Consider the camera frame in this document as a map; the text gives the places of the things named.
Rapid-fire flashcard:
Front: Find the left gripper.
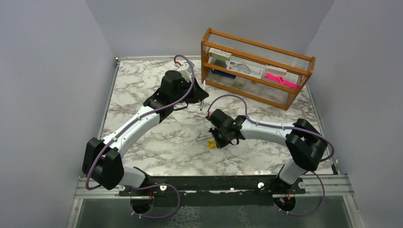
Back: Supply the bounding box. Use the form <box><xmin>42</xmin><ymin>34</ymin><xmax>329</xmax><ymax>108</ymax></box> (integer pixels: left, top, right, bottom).
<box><xmin>172</xmin><ymin>77</ymin><xmax>209</xmax><ymax>105</ymax></box>

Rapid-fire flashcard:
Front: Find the yellow pen cap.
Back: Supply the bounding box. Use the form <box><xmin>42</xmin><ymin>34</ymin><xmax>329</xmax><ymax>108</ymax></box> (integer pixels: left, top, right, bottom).
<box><xmin>207</xmin><ymin>141</ymin><xmax>217</xmax><ymax>149</ymax></box>

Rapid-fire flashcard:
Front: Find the grey pen teal end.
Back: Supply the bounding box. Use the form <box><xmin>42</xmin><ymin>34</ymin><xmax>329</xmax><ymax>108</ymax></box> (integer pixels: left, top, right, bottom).
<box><xmin>195</xmin><ymin>134</ymin><xmax>211</xmax><ymax>141</ymax></box>

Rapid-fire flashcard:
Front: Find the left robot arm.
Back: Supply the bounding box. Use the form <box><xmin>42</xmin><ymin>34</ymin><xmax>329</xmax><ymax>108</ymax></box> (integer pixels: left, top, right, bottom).
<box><xmin>82</xmin><ymin>69</ymin><xmax>209</xmax><ymax>195</ymax></box>

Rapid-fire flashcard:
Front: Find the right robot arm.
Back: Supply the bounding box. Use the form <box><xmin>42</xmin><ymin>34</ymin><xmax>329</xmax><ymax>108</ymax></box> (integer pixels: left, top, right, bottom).
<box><xmin>206</xmin><ymin>109</ymin><xmax>329</xmax><ymax>193</ymax></box>

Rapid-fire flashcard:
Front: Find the blue flat box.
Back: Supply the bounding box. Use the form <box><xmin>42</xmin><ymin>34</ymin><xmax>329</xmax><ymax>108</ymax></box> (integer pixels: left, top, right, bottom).
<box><xmin>211</xmin><ymin>69</ymin><xmax>236</xmax><ymax>79</ymax></box>

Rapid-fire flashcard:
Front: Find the small white box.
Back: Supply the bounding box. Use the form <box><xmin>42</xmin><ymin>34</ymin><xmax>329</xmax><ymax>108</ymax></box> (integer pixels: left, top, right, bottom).
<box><xmin>234</xmin><ymin>76</ymin><xmax>246</xmax><ymax>87</ymax></box>

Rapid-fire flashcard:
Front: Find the white green box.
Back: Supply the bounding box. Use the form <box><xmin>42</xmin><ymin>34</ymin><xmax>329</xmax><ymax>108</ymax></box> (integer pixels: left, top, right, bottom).
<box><xmin>208</xmin><ymin>47</ymin><xmax>232</xmax><ymax>62</ymax></box>

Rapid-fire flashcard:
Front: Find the orange wooden shelf rack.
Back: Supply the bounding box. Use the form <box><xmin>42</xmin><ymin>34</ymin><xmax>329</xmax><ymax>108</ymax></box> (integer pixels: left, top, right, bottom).
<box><xmin>201</xmin><ymin>28</ymin><xmax>316</xmax><ymax>110</ymax></box>

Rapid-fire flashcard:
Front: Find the white printed card package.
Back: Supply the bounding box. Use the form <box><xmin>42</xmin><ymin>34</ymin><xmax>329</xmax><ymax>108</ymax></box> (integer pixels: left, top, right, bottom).
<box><xmin>226</xmin><ymin>61</ymin><xmax>263</xmax><ymax>78</ymax></box>

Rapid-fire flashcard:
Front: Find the pink plastic tool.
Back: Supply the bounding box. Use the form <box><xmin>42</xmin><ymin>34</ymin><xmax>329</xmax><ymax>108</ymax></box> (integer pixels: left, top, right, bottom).
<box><xmin>265</xmin><ymin>73</ymin><xmax>299</xmax><ymax>89</ymax></box>

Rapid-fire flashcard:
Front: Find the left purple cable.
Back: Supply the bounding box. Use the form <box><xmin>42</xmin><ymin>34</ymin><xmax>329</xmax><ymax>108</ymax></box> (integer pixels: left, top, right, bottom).
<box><xmin>85</xmin><ymin>55</ymin><xmax>197</xmax><ymax>219</ymax></box>

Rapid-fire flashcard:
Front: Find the purple cable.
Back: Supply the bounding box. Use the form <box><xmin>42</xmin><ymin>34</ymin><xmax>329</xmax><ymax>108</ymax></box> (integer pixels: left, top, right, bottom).
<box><xmin>85</xmin><ymin>55</ymin><xmax>197</xmax><ymax>219</ymax></box>
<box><xmin>206</xmin><ymin>94</ymin><xmax>335</xmax><ymax>217</ymax></box>

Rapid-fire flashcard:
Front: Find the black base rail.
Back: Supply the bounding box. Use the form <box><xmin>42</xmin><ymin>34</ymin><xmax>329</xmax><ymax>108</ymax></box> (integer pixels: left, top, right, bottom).
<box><xmin>119</xmin><ymin>175</ymin><xmax>306</xmax><ymax>207</ymax></box>

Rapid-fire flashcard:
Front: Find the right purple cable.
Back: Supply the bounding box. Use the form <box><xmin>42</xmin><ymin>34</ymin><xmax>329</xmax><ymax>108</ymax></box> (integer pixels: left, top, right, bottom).
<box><xmin>206</xmin><ymin>94</ymin><xmax>335</xmax><ymax>217</ymax></box>

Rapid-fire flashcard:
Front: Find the aluminium frame rail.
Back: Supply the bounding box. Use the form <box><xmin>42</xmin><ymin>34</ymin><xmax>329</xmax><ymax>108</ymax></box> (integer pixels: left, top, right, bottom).
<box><xmin>74</xmin><ymin>175</ymin><xmax>355</xmax><ymax>200</ymax></box>

